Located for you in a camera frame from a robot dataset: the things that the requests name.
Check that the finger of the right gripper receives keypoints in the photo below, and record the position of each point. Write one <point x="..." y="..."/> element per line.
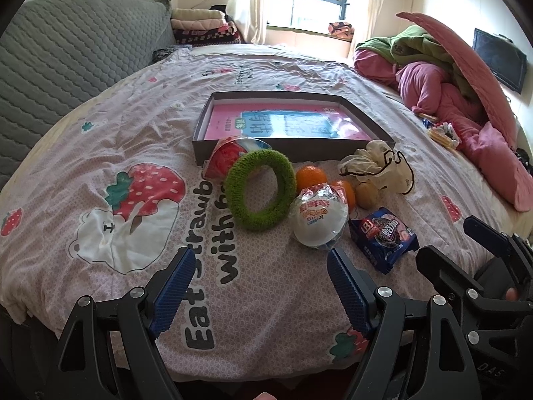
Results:
<point x="487" y="233"/>
<point x="447" y="278"/>

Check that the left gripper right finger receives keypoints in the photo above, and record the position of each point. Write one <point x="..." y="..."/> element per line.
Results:
<point x="441" y="366"/>

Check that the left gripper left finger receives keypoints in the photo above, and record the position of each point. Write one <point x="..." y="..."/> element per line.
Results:
<point x="107" y="349"/>

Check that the blue cookie packet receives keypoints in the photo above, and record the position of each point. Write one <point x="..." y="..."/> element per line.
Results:
<point x="383" y="238"/>

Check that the walnut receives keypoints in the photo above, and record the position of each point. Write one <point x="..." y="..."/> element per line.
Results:
<point x="367" y="195"/>

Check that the cream drawstring cloth pouch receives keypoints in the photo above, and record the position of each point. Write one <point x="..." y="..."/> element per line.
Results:
<point x="381" y="165"/>

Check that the small orange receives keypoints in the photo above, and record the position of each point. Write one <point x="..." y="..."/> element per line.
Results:
<point x="349" y="194"/>

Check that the white toy egg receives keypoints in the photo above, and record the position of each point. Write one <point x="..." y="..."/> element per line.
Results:
<point x="318" y="216"/>

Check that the large orange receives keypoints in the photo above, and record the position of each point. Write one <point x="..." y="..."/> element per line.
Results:
<point x="309" y="176"/>

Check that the red toy egg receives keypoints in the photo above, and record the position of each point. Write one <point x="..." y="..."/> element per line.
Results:
<point x="226" y="153"/>

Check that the person's right hand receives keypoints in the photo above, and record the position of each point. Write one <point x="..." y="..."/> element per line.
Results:
<point x="512" y="295"/>

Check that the pink crumpled duvet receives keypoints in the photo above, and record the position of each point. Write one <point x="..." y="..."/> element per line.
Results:
<point x="426" y="89"/>

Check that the snack packets pile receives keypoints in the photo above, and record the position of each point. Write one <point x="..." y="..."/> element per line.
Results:
<point x="441" y="132"/>

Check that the pink quilted pillow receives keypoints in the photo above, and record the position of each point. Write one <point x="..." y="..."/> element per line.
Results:
<point x="476" y="72"/>

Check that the dark shallow cardboard box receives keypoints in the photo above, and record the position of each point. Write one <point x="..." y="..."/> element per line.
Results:
<point x="297" y="150"/>

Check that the green blanket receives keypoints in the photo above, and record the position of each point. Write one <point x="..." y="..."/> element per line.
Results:
<point x="416" y="44"/>

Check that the strawberry print bed sheet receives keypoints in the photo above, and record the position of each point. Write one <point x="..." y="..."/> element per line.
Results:
<point x="117" y="193"/>

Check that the orange patterned bag on sill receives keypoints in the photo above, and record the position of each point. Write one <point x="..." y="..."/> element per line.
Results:
<point x="341" y="30"/>

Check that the right cream curtain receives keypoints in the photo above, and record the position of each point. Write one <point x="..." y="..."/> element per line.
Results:
<point x="370" y="8"/>

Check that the cream curtain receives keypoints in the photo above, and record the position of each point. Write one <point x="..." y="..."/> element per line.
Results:
<point x="250" y="18"/>
<point x="370" y="8"/>

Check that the grey quilted headboard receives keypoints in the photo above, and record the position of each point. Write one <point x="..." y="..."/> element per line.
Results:
<point x="58" y="54"/>

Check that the left cream curtain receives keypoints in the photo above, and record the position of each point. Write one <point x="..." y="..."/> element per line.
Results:
<point x="250" y="18"/>

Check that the stack of folded blankets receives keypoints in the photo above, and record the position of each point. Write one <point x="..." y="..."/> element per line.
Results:
<point x="202" y="27"/>

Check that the black wall television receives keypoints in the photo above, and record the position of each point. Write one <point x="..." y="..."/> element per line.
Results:
<point x="505" y="60"/>

